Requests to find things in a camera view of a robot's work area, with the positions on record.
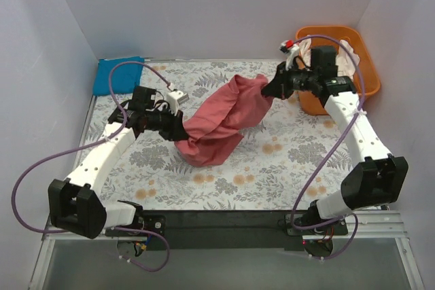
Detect red t shirt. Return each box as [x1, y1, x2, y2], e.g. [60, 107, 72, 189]
[175, 74, 273, 167]

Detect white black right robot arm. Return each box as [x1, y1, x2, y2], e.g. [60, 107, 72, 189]
[262, 41, 408, 234]

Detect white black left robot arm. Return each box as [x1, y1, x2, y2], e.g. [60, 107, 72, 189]
[48, 86, 189, 239]

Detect white t shirts in basket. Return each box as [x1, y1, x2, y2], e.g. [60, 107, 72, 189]
[299, 38, 360, 80]

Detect orange plastic basket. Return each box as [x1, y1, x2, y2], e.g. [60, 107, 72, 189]
[296, 25, 381, 98]

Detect folded blue t shirt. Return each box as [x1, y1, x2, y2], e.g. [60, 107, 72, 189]
[92, 56, 144, 96]

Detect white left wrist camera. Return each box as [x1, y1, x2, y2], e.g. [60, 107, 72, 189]
[166, 90, 189, 115]

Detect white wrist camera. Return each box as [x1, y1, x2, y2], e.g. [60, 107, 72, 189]
[166, 90, 189, 115]
[279, 40, 300, 70]

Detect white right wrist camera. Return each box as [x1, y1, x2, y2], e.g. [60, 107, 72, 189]
[279, 40, 300, 70]

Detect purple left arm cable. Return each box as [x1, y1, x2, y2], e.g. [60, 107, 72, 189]
[11, 60, 176, 273]

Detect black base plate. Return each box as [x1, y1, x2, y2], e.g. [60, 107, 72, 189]
[106, 210, 348, 251]

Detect aluminium frame rail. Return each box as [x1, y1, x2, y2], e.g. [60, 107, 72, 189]
[42, 211, 408, 242]

